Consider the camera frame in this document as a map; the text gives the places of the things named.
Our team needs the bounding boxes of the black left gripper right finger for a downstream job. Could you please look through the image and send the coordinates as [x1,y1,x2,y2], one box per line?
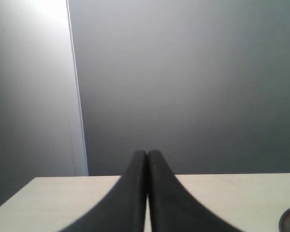
[147,150,235,232]

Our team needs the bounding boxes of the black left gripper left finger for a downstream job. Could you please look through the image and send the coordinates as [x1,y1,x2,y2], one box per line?
[62,150,147,232]

